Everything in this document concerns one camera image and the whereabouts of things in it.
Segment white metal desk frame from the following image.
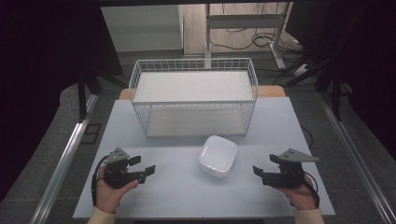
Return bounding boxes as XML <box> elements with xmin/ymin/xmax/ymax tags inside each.
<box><xmin>204</xmin><ymin>2</ymin><xmax>294</xmax><ymax>70</ymax></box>

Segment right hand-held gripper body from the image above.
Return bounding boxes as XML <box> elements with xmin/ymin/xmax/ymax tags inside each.
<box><xmin>262</xmin><ymin>147</ymin><xmax>320</xmax><ymax>189</ymax></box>

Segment white wire shelf rack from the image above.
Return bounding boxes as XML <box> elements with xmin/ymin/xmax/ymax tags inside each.
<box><xmin>128</xmin><ymin>57</ymin><xmax>260</xmax><ymax>139</ymax></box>

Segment person's right hand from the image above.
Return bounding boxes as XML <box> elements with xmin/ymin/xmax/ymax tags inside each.
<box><xmin>274</xmin><ymin>174</ymin><xmax>319</xmax><ymax>211</ymax></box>

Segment black floor cables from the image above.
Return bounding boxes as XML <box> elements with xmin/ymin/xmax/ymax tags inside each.
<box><xmin>209</xmin><ymin>27</ymin><xmax>302</xmax><ymax>54</ymax></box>

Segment black curtain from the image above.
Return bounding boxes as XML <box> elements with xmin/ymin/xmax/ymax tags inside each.
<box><xmin>0</xmin><ymin>0</ymin><xmax>124</xmax><ymax>202</ymax></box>
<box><xmin>285</xmin><ymin>0</ymin><xmax>396</xmax><ymax>154</ymax></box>

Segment grey cabinet panel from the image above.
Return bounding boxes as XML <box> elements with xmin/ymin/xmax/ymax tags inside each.
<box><xmin>100</xmin><ymin>4</ymin><xmax>185</xmax><ymax>54</ymax></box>

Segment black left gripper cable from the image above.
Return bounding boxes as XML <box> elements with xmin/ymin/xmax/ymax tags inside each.
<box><xmin>91</xmin><ymin>154</ymin><xmax>110</xmax><ymax>207</ymax></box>

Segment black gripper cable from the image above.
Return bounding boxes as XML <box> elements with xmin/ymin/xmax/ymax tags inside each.
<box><xmin>303</xmin><ymin>170</ymin><xmax>321</xmax><ymax>209</ymax></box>
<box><xmin>91</xmin><ymin>154</ymin><xmax>110</xmax><ymax>207</ymax></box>

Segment white square bowl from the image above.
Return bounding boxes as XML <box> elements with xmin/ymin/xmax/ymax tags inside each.
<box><xmin>198</xmin><ymin>134</ymin><xmax>239</xmax><ymax>179</ymax></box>

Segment person's left hand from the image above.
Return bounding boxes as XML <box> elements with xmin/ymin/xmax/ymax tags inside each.
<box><xmin>94</xmin><ymin>175</ymin><xmax>140</xmax><ymax>215</ymax></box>

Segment black metal stand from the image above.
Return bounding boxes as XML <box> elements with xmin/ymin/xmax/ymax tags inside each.
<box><xmin>77</xmin><ymin>70</ymin><xmax>105</xmax><ymax>123</ymax></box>
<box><xmin>329</xmin><ymin>69</ymin><xmax>344</xmax><ymax>122</ymax></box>

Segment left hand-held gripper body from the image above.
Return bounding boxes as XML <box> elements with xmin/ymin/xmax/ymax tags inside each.
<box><xmin>103</xmin><ymin>147</ymin><xmax>140</xmax><ymax>189</ymax></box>

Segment thin black cable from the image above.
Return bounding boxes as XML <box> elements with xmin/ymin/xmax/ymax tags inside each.
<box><xmin>300</xmin><ymin>125</ymin><xmax>314</xmax><ymax>149</ymax></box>

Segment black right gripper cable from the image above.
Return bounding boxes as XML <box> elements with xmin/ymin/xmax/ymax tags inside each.
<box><xmin>303</xmin><ymin>170</ymin><xmax>321</xmax><ymax>209</ymax></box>

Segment metal floor rail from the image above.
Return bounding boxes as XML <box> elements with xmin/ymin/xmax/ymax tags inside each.
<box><xmin>317</xmin><ymin>92</ymin><xmax>396</xmax><ymax>224</ymax></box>
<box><xmin>29</xmin><ymin>92</ymin><xmax>101</xmax><ymax>224</ymax></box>

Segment white power strip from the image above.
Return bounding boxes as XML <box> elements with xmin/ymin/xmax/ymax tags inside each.
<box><xmin>293</xmin><ymin>63</ymin><xmax>310</xmax><ymax>77</ymax></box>

